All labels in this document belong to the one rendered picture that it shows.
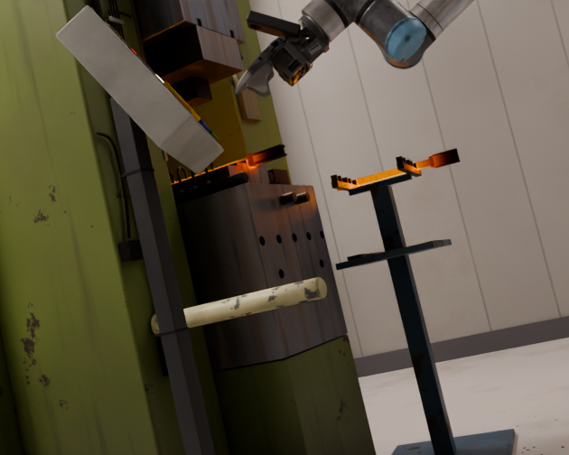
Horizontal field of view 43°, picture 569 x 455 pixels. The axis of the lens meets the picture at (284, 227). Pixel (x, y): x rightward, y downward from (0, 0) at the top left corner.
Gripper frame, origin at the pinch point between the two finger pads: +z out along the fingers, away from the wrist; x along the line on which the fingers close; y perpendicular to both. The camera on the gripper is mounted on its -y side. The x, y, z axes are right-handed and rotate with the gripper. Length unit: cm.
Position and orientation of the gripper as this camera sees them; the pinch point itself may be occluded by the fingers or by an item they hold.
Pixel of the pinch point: (237, 87)
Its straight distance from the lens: 154.8
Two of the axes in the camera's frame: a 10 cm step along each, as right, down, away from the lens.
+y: 6.8, 7.3, -1.1
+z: -7.3, 6.8, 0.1
